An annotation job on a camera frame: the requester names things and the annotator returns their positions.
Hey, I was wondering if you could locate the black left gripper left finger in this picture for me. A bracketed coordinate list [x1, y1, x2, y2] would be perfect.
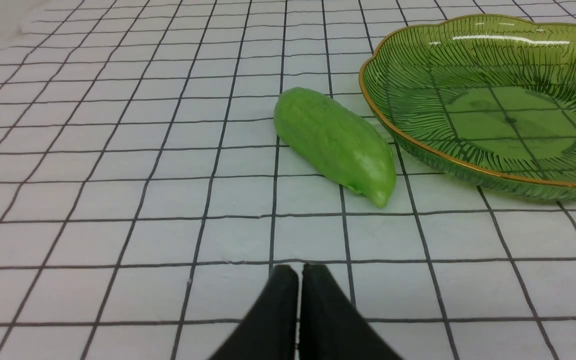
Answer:
[210, 264, 300, 360]

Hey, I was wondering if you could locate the green glass leaf plate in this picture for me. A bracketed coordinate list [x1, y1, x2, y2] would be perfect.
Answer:
[358, 14, 576, 201]

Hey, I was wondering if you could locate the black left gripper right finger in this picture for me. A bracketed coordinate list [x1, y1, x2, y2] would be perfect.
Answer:
[298, 263, 402, 360]

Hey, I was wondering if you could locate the green cucumber toy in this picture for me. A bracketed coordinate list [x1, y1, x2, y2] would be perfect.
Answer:
[273, 87, 397, 208]

